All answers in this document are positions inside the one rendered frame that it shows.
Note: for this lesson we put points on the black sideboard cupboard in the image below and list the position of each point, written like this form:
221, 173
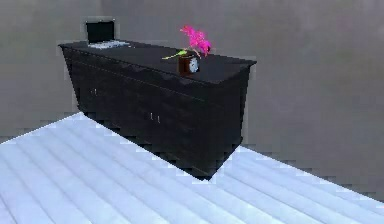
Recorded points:
160, 110

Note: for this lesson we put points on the grey open laptop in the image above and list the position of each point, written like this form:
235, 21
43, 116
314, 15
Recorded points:
100, 33

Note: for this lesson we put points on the pink flower plant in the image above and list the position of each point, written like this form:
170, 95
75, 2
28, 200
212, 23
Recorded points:
197, 40

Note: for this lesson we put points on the brown alarm clock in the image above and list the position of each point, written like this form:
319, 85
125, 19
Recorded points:
188, 65

